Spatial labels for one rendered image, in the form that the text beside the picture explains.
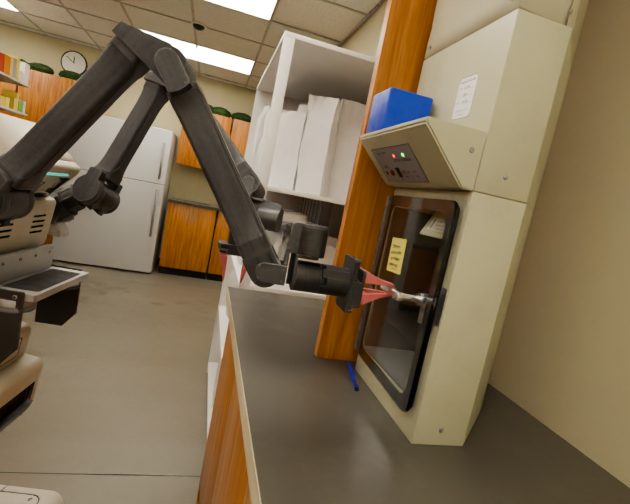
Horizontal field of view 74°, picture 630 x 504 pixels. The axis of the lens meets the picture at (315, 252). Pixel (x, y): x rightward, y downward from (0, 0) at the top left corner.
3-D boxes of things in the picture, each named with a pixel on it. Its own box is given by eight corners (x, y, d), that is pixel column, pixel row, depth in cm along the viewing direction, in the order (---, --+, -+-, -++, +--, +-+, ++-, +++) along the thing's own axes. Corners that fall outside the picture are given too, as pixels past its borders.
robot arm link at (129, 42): (149, 24, 77) (128, -3, 67) (204, 80, 79) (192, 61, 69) (-19, 198, 78) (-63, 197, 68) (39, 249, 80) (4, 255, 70)
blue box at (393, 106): (403, 144, 100) (412, 106, 98) (424, 141, 90) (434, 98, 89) (365, 134, 97) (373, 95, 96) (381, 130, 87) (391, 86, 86)
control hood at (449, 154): (394, 187, 102) (403, 146, 101) (474, 191, 71) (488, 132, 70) (350, 177, 99) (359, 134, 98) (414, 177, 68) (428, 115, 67)
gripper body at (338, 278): (365, 261, 77) (327, 254, 76) (354, 314, 79) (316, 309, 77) (354, 255, 84) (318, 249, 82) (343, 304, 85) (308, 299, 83)
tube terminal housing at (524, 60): (439, 376, 115) (511, 88, 105) (523, 449, 84) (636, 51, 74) (354, 368, 108) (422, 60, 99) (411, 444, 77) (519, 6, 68)
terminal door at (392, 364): (358, 351, 107) (393, 195, 102) (408, 416, 77) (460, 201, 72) (355, 351, 106) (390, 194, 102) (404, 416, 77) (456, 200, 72)
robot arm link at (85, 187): (164, 81, 128) (148, 58, 119) (202, 94, 126) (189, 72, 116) (89, 208, 120) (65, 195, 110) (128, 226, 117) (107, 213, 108)
